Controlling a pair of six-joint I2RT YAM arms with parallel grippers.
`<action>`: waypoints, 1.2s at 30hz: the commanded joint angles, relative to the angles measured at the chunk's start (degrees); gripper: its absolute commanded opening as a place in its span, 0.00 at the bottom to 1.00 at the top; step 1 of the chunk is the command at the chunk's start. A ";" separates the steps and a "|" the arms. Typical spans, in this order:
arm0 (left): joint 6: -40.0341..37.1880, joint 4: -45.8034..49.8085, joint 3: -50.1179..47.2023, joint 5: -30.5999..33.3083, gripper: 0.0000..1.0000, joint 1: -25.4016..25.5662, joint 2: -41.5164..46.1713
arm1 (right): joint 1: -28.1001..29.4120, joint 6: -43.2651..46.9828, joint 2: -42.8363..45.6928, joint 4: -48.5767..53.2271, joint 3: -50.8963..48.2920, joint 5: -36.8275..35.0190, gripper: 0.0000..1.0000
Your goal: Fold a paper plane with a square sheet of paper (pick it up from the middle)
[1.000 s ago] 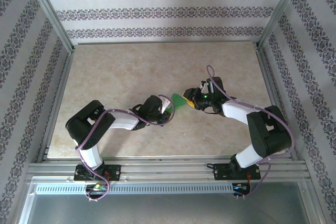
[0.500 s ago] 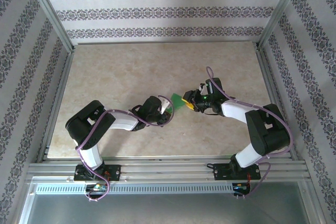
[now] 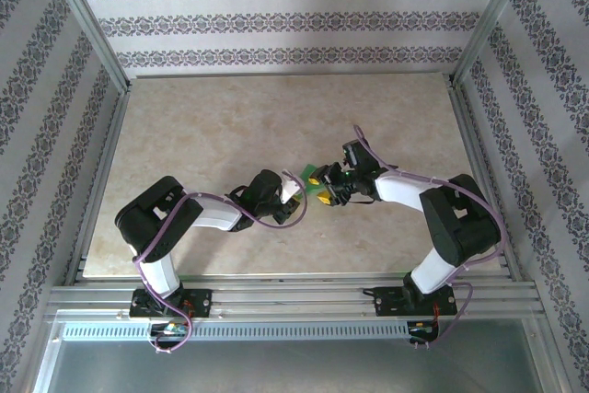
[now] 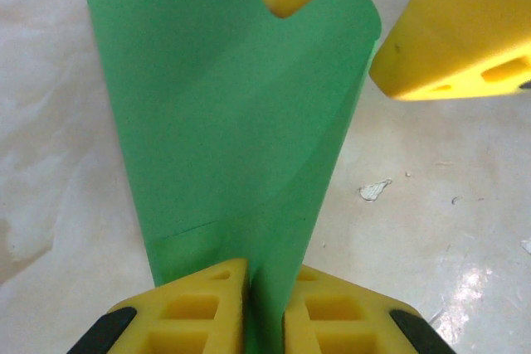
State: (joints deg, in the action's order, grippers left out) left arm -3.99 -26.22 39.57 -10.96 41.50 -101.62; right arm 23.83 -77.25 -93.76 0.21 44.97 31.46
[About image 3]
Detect slotted grey cable duct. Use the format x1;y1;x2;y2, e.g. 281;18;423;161
59;321;413;341

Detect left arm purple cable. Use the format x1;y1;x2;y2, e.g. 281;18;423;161
132;170;308;357

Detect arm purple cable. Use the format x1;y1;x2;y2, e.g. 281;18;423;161
352;124;507;351
132;170;308;357

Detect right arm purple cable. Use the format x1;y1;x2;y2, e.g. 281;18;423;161
352;124;507;351

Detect wide aluminium mounting rail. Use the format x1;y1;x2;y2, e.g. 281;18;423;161
45;274;540;319

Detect aluminium corner post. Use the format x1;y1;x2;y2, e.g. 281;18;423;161
40;0;131;90
453;0;537;86

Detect grey metal sheet panel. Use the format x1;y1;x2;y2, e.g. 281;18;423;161
43;340;549;393

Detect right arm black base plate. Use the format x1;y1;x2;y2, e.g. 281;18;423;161
375;285;459;318

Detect thin aluminium table edge rail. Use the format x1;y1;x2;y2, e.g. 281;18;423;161
128;71;455;80

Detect aluminium side rail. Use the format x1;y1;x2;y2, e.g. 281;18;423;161
64;82;133;284
448;79;524;282

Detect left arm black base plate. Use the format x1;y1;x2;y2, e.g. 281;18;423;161
130;288;214;319

